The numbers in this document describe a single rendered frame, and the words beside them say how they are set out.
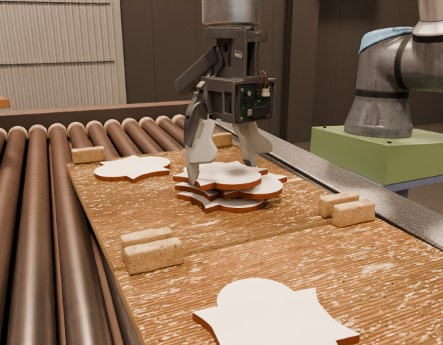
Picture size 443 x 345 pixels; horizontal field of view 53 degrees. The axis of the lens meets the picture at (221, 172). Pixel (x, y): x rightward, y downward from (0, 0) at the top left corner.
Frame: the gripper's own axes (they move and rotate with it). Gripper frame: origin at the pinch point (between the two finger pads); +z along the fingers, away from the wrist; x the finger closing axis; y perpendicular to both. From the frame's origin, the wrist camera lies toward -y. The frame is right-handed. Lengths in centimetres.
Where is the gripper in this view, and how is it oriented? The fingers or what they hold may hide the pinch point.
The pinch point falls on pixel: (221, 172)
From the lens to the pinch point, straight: 64.6
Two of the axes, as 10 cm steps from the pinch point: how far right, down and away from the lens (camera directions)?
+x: 8.1, -1.6, 5.7
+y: 5.9, 2.3, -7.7
